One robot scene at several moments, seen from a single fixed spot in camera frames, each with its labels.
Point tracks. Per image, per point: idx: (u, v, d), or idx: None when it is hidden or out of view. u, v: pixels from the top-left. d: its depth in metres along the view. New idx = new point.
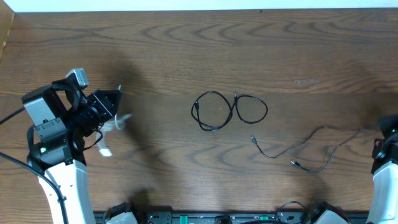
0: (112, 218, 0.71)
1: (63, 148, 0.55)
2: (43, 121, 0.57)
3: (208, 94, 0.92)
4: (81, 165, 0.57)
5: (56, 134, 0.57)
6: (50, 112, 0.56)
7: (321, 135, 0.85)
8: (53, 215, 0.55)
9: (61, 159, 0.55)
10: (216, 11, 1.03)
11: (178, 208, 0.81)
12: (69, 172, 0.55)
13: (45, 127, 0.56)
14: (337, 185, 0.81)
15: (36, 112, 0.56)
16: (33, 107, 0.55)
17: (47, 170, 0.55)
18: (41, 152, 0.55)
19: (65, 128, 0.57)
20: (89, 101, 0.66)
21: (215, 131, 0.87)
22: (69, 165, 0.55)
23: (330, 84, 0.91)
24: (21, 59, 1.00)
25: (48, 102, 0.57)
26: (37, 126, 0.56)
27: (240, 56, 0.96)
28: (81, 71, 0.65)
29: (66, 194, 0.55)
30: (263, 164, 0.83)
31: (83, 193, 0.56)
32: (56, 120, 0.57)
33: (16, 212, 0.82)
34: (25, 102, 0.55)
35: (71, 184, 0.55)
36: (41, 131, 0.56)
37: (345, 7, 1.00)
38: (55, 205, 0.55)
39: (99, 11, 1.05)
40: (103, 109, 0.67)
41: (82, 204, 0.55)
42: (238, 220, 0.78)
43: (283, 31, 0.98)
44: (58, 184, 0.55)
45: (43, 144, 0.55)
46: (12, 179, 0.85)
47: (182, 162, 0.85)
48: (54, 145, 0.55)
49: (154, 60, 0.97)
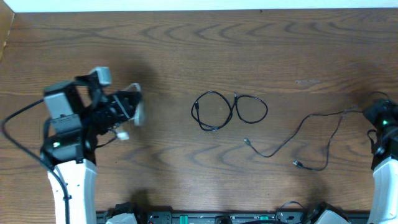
0: (114, 216, 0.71)
1: (76, 147, 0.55)
2: (60, 115, 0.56)
3: (208, 94, 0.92)
4: (91, 165, 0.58)
5: (70, 129, 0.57)
6: (68, 107, 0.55)
7: (320, 135, 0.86)
8: (56, 211, 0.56)
9: (73, 157, 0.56)
10: (216, 11, 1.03)
11: (178, 208, 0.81)
12: (79, 172, 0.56)
13: (61, 121, 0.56)
14: (337, 185, 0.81)
15: (55, 106, 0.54)
16: (51, 101, 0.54)
17: (56, 166, 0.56)
18: (54, 146, 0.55)
19: (81, 125, 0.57)
20: (109, 101, 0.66)
21: (216, 131, 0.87)
22: (80, 163, 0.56)
23: (329, 84, 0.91)
24: (22, 59, 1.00)
25: (67, 98, 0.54)
26: (55, 119, 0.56)
27: (240, 56, 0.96)
28: (106, 69, 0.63)
29: (72, 193, 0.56)
30: (263, 164, 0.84)
31: (88, 193, 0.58)
32: (73, 116, 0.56)
33: (16, 212, 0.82)
34: (46, 94, 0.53)
35: (78, 183, 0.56)
36: (57, 125, 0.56)
37: (345, 7, 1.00)
38: (60, 201, 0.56)
39: (99, 11, 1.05)
40: (121, 111, 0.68)
41: (86, 205, 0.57)
42: (238, 220, 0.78)
43: (283, 31, 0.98)
44: (65, 182, 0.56)
45: (56, 138, 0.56)
46: (13, 179, 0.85)
47: (182, 162, 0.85)
48: (67, 142, 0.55)
49: (154, 60, 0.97)
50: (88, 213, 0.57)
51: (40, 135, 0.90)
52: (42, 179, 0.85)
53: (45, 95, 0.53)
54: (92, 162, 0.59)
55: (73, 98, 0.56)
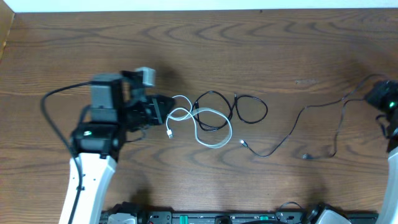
0: (118, 214, 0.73)
1: (105, 140, 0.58)
2: (100, 106, 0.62)
3: (208, 94, 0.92)
4: (112, 163, 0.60)
5: (104, 121, 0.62)
6: (109, 101, 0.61)
7: (320, 135, 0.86)
8: (65, 200, 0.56)
9: (98, 150, 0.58)
10: (216, 11, 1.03)
11: (178, 208, 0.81)
12: (99, 166, 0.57)
13: (99, 111, 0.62)
14: (337, 185, 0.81)
15: (98, 96, 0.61)
16: (97, 91, 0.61)
17: (80, 154, 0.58)
18: (84, 134, 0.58)
19: (115, 120, 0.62)
20: (147, 102, 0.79)
21: (216, 131, 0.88)
22: (103, 158, 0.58)
23: (329, 84, 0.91)
24: (22, 59, 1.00)
25: (111, 93, 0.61)
26: (94, 107, 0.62)
27: (240, 56, 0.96)
28: (151, 71, 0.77)
29: (86, 185, 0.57)
30: (263, 164, 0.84)
31: (101, 191, 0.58)
32: (112, 109, 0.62)
33: (15, 212, 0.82)
34: (94, 84, 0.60)
35: (96, 178, 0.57)
36: (95, 113, 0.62)
37: (345, 7, 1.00)
38: (72, 190, 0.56)
39: (99, 11, 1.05)
40: (156, 114, 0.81)
41: (95, 201, 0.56)
42: (238, 220, 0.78)
43: (283, 31, 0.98)
44: (83, 173, 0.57)
45: (89, 127, 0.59)
46: (13, 179, 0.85)
47: (181, 162, 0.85)
48: (97, 135, 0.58)
49: (154, 60, 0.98)
50: (94, 212, 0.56)
51: (40, 135, 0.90)
52: (42, 179, 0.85)
53: (93, 84, 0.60)
54: (114, 160, 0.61)
55: (116, 93, 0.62)
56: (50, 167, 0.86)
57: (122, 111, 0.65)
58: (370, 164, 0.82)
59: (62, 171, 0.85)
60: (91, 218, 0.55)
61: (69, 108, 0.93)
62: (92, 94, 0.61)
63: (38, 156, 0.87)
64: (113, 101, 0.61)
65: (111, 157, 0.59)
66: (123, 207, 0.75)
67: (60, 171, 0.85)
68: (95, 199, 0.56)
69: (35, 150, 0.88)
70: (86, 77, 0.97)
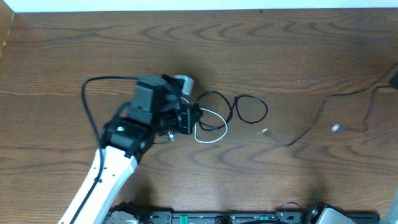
0: (122, 212, 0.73)
1: (133, 141, 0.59)
2: (138, 106, 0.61)
3: (208, 94, 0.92)
4: (134, 164, 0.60)
5: (138, 122, 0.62)
6: (148, 104, 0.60)
7: (320, 135, 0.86)
8: (81, 187, 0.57)
9: (125, 147, 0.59)
10: (216, 11, 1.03)
11: (178, 208, 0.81)
12: (120, 162, 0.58)
13: (136, 111, 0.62)
14: (337, 185, 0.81)
15: (140, 96, 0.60)
16: (140, 91, 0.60)
17: (107, 146, 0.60)
18: (117, 129, 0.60)
19: (148, 124, 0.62)
20: (180, 110, 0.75)
21: (216, 131, 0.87)
22: (127, 157, 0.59)
23: (330, 84, 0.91)
24: (22, 59, 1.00)
25: (153, 97, 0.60)
26: (132, 106, 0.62)
27: (240, 56, 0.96)
28: None
29: (104, 178, 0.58)
30: (263, 164, 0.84)
31: (115, 188, 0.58)
32: (148, 113, 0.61)
33: (16, 212, 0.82)
34: (139, 84, 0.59)
35: (114, 174, 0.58)
36: (132, 112, 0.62)
37: (346, 7, 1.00)
38: (90, 180, 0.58)
39: (99, 11, 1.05)
40: (186, 123, 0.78)
41: (107, 197, 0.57)
42: (238, 221, 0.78)
43: (283, 30, 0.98)
44: (104, 166, 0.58)
45: (122, 124, 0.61)
46: (13, 179, 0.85)
47: (182, 162, 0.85)
48: (128, 134, 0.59)
49: (154, 60, 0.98)
50: (103, 207, 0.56)
51: (40, 135, 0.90)
52: (42, 179, 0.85)
53: (139, 84, 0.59)
54: (137, 161, 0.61)
55: (158, 98, 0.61)
56: (51, 167, 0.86)
57: (157, 117, 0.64)
58: (370, 165, 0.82)
59: (62, 171, 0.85)
60: (99, 212, 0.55)
61: (69, 108, 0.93)
62: (135, 93, 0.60)
63: (39, 156, 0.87)
64: (152, 106, 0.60)
65: (134, 157, 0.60)
66: (128, 206, 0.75)
67: (60, 171, 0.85)
68: (109, 195, 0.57)
69: (35, 150, 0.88)
70: (86, 76, 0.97)
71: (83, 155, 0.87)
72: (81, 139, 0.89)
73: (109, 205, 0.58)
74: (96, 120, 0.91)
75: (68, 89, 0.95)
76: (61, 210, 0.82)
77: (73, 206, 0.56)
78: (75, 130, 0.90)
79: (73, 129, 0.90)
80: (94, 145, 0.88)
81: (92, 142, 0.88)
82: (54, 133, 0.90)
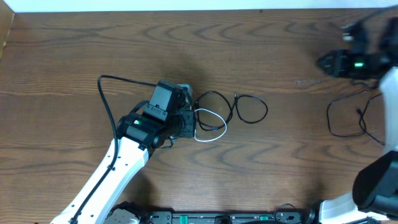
0: (124, 210, 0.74)
1: (147, 135, 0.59)
2: (156, 105, 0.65)
3: (208, 94, 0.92)
4: (146, 157, 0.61)
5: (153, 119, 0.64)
6: (166, 102, 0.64)
7: (320, 135, 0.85)
8: (95, 173, 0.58)
9: (138, 140, 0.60)
10: (216, 11, 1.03)
11: (178, 208, 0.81)
12: (135, 152, 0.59)
13: (153, 109, 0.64)
14: (337, 186, 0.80)
15: (158, 96, 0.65)
16: (160, 91, 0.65)
17: (122, 137, 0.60)
18: (133, 122, 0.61)
19: (163, 122, 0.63)
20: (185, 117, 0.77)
21: (215, 131, 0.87)
22: (140, 149, 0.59)
23: (330, 84, 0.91)
24: (22, 59, 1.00)
25: (172, 98, 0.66)
26: (150, 104, 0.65)
27: (240, 57, 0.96)
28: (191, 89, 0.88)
29: (117, 167, 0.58)
30: (263, 164, 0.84)
31: (126, 178, 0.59)
32: (164, 112, 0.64)
33: (15, 212, 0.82)
34: (160, 85, 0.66)
35: (127, 163, 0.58)
36: (149, 111, 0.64)
37: (345, 7, 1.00)
38: (103, 167, 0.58)
39: (99, 11, 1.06)
40: (189, 130, 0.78)
41: (117, 186, 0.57)
42: (238, 220, 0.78)
43: (283, 31, 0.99)
44: (119, 155, 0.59)
45: (138, 117, 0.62)
46: (13, 179, 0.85)
47: (182, 162, 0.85)
48: (143, 127, 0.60)
49: (154, 60, 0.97)
50: (112, 195, 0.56)
51: (40, 136, 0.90)
52: (42, 178, 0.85)
53: (159, 85, 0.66)
54: (148, 155, 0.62)
55: (174, 100, 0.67)
56: (51, 167, 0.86)
57: (170, 119, 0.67)
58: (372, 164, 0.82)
59: (62, 171, 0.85)
60: (109, 200, 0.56)
61: (69, 108, 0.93)
62: (154, 93, 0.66)
63: (39, 156, 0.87)
64: (169, 104, 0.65)
65: (147, 150, 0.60)
66: (130, 206, 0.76)
67: (60, 171, 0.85)
68: (119, 183, 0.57)
69: (35, 150, 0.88)
70: (86, 76, 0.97)
71: (83, 155, 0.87)
72: (81, 139, 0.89)
73: (117, 194, 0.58)
74: (96, 120, 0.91)
75: (68, 89, 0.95)
76: (61, 210, 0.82)
77: (84, 191, 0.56)
78: (76, 130, 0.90)
79: (73, 129, 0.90)
80: (94, 145, 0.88)
81: (92, 142, 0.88)
82: (54, 133, 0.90)
